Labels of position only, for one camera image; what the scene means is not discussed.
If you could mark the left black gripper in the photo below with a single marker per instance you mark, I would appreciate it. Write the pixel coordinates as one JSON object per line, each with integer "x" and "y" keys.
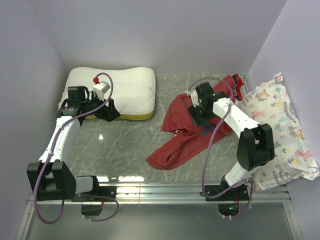
{"x": 108, "y": 113}

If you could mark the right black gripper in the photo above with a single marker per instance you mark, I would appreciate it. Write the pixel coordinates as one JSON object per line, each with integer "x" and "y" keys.
{"x": 193, "y": 112}

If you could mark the red pillowcase grey print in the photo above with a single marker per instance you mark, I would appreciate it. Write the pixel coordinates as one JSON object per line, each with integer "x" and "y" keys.
{"x": 188, "y": 139}

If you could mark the white pillow yellow edge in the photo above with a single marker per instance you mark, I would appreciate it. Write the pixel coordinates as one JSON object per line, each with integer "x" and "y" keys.
{"x": 134, "y": 89}

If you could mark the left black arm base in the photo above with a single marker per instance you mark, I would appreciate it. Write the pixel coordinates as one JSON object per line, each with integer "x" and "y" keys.
{"x": 92, "y": 202}

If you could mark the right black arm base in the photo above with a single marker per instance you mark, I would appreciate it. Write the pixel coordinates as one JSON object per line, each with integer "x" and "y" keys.
{"x": 231, "y": 204}

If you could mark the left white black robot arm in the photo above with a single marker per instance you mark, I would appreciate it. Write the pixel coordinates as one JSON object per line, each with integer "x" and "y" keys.
{"x": 49, "y": 177}

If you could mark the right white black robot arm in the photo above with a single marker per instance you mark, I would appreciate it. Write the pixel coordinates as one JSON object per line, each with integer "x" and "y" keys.
{"x": 255, "y": 141}

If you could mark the floral patterned white pillow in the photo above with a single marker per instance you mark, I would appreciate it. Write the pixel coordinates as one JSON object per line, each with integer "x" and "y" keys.
{"x": 270, "y": 104}

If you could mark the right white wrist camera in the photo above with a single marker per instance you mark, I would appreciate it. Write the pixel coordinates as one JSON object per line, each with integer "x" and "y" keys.
{"x": 194, "y": 97}

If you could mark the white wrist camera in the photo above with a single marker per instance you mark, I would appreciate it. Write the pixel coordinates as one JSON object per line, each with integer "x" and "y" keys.
{"x": 100, "y": 88}
{"x": 194, "y": 97}

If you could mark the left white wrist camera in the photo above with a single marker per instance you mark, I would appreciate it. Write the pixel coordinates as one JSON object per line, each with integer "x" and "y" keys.
{"x": 100, "y": 88}

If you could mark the aluminium mounting rail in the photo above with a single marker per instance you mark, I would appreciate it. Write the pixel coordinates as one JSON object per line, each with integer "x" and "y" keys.
{"x": 170, "y": 211}

